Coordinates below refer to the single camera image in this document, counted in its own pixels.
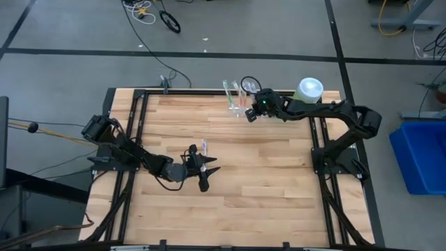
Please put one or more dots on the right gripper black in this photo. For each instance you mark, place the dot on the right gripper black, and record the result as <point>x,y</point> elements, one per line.
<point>268,102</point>

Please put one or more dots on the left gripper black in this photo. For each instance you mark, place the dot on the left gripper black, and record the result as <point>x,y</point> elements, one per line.
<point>193,167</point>

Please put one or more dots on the purple toothbrush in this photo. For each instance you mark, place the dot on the purple toothbrush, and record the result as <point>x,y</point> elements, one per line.
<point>249,86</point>
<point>204,146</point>

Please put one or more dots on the orange toothbrush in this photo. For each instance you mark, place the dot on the orange toothbrush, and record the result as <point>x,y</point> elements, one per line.
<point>241,99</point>

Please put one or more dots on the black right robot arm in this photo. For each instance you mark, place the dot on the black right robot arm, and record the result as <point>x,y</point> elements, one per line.
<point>348,111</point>

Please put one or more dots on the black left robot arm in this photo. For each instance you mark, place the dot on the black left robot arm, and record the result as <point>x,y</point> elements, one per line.
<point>139,157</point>

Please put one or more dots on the clear acrylic organizer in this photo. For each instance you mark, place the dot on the clear acrylic organizer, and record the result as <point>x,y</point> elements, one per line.
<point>234,111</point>

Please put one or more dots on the green toothbrush in wrapper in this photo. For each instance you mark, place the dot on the green toothbrush in wrapper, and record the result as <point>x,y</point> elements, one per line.
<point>228,93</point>

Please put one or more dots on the white green wipes canister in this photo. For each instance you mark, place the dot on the white green wipes canister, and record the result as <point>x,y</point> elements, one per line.
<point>308,89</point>

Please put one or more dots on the black wheel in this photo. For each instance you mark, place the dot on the black wheel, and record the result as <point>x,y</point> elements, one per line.
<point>176,28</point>

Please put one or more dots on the grey metal stand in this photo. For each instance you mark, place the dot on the grey metal stand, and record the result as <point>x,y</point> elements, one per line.
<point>404,23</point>

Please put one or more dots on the blue plastic bin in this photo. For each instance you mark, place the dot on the blue plastic bin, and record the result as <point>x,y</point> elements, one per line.
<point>421,157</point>

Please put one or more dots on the black bench beam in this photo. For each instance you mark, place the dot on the black bench beam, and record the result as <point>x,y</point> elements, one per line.
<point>42,184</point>

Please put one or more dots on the black ball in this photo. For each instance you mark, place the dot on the black ball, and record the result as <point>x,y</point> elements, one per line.
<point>33,127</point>

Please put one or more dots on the dark monitor panel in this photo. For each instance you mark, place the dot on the dark monitor panel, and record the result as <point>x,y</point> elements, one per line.
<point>3,139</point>

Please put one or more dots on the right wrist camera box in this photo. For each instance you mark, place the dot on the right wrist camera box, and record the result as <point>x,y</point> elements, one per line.
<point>251,115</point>

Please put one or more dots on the black aluminium table frame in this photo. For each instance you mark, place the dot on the black aluminium table frame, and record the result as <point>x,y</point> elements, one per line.
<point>143,115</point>

